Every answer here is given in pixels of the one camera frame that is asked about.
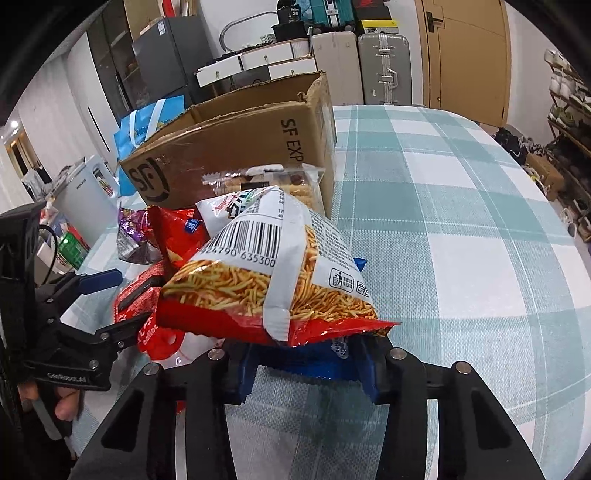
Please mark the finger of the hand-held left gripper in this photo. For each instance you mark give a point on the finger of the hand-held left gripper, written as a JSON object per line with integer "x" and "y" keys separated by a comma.
{"x": 115, "y": 334}
{"x": 104, "y": 278}

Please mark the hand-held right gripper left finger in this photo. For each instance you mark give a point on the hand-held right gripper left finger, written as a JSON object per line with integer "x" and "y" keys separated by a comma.
{"x": 242, "y": 374}

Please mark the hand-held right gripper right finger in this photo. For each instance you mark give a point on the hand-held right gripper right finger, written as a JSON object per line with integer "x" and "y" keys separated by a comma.
{"x": 369, "y": 369}

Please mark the red black snack packet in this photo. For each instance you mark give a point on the red black snack packet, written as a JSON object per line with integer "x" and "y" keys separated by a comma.
{"x": 134, "y": 300}

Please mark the red white snack bag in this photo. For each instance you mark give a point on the red white snack bag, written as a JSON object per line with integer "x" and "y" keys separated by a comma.
{"x": 159, "y": 344}

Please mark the blue snack packet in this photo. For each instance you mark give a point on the blue snack packet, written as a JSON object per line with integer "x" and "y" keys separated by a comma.
{"x": 304, "y": 360}

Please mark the noodle stick snack bag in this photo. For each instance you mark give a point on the noodle stick snack bag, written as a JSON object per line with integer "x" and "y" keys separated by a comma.
{"x": 286, "y": 258}

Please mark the brown cardboard box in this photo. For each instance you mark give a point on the brown cardboard box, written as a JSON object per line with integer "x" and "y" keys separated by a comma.
{"x": 231, "y": 138}

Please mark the person's left hand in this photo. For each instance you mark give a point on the person's left hand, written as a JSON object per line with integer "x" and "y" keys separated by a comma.
{"x": 67, "y": 406}

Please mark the green box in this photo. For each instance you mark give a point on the green box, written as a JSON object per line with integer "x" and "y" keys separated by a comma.
{"x": 71, "y": 251}

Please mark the purple snack bag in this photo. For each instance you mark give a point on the purple snack bag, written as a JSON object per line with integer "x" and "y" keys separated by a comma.
{"x": 131, "y": 230}

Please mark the red chip bag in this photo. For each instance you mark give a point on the red chip bag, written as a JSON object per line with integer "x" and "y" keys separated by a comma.
{"x": 180, "y": 240}

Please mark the white electric appliance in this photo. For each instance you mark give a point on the white electric appliance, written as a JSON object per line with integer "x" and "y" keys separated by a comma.
{"x": 85, "y": 194}

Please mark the white colourful print snack bag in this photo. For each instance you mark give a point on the white colourful print snack bag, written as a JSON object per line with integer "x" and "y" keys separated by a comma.
{"x": 217, "y": 212}

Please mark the blue cartoon tote bag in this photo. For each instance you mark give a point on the blue cartoon tote bag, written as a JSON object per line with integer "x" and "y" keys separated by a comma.
{"x": 138, "y": 124}

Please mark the cookie pack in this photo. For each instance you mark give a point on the cookie pack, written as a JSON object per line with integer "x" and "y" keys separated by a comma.
{"x": 286, "y": 182}

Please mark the dark glass cabinet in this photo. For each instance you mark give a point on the dark glass cabinet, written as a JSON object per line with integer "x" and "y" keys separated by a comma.
{"x": 111, "y": 60}

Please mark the grey refrigerator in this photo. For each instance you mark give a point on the grey refrigerator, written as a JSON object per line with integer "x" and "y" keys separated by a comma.
{"x": 161, "y": 60}

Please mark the small cardboard box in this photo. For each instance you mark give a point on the small cardboard box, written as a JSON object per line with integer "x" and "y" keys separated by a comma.
{"x": 547, "y": 177}

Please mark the pile of shoes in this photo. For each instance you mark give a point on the pile of shoes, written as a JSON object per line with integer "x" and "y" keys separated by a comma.
{"x": 517, "y": 143}

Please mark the white drawer desk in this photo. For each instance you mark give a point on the white drawer desk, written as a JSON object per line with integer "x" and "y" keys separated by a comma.
{"x": 263, "y": 55}

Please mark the red gift box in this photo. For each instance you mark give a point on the red gift box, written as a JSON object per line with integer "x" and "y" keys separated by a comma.
{"x": 170, "y": 5}

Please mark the flat cardboard pieces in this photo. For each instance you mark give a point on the flat cardboard pieces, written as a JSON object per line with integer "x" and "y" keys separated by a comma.
{"x": 188, "y": 7}

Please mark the oval mirror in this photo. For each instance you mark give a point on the oval mirror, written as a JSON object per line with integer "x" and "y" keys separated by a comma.
{"x": 249, "y": 32}

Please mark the silver suitcase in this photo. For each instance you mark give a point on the silver suitcase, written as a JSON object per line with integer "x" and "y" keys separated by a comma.
{"x": 383, "y": 69}

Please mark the beige suitcase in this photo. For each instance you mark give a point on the beige suitcase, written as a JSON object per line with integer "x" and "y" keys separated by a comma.
{"x": 337, "y": 69}

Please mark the shoe rack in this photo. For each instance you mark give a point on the shoe rack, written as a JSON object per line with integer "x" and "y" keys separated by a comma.
{"x": 565, "y": 138}

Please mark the black basket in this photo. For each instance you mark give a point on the black basket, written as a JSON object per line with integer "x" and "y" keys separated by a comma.
{"x": 290, "y": 31}

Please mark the black tub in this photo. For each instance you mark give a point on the black tub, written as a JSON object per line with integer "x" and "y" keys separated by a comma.
{"x": 291, "y": 11}

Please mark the wooden door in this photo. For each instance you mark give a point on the wooden door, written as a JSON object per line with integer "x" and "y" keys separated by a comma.
{"x": 466, "y": 55}

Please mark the yellow black shoe box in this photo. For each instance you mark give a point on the yellow black shoe box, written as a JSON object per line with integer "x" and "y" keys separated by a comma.
{"x": 378, "y": 26}

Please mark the teal suitcase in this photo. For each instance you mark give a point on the teal suitcase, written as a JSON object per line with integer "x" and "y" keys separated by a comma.
{"x": 330, "y": 11}

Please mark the red black shoe box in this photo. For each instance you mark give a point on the red black shoe box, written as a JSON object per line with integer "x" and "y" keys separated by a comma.
{"x": 371, "y": 2}

